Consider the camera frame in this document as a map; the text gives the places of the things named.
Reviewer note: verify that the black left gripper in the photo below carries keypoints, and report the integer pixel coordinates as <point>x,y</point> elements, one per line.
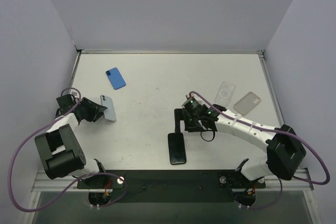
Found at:
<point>93,110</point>

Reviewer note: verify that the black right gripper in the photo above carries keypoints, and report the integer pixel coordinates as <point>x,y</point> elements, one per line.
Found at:
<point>185,119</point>

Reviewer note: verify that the black phone with blue back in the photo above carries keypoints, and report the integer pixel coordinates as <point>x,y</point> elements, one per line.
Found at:
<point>115,78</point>

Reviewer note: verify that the clear phone case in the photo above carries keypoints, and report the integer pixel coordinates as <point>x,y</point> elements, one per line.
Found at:
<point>247,103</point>
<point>224,94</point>

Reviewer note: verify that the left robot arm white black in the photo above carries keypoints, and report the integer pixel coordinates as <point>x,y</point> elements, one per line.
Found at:
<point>59,150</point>

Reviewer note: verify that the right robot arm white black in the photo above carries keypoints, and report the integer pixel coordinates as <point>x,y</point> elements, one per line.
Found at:
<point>283,152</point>

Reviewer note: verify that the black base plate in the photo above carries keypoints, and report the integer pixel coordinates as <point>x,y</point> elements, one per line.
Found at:
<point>168,186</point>

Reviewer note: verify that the aluminium front rail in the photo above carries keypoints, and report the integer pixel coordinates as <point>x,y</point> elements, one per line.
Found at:
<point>43,184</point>

